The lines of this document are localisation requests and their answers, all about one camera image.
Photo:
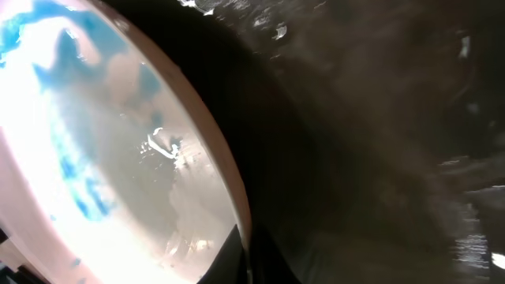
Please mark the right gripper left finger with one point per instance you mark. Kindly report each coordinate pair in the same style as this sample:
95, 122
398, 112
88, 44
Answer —
229, 266

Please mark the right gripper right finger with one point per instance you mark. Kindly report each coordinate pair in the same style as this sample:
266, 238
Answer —
266, 260

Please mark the white plate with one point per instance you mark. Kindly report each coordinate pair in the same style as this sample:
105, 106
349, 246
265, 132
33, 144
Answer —
113, 170

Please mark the dark grey serving tray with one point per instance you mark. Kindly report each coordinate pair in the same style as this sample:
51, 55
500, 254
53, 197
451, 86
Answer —
369, 134

